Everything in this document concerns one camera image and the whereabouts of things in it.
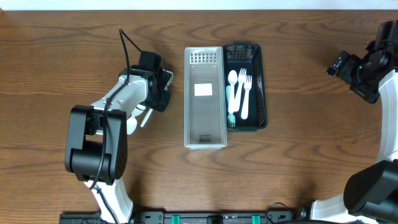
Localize mint green plastic fork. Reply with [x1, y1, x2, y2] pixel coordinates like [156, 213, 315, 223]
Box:
[226, 85, 236, 128]

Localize white plastic toddler spoon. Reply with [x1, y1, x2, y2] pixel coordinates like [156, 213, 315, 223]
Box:
[228, 70, 238, 113]

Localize white plastic fork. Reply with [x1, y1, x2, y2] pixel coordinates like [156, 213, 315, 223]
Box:
[241, 75, 252, 119]
[234, 68, 246, 112]

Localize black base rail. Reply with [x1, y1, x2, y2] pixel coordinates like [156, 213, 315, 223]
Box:
[58, 202, 312, 224]

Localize white disposable spoon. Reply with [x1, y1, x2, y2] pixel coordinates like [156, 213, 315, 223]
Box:
[126, 116, 137, 134]
[140, 108, 153, 128]

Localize dark green plastic basket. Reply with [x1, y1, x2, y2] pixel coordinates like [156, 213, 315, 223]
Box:
[223, 43, 268, 131]

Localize white label sticker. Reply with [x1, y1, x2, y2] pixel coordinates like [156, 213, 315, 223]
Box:
[194, 83, 213, 96]

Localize clear plastic basket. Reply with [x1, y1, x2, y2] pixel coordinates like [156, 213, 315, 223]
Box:
[184, 47, 227, 149]

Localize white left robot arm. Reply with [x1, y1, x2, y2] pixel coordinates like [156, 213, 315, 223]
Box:
[59, 51, 174, 223]

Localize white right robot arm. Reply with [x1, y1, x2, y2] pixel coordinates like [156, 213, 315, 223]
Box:
[299, 21, 397, 223]

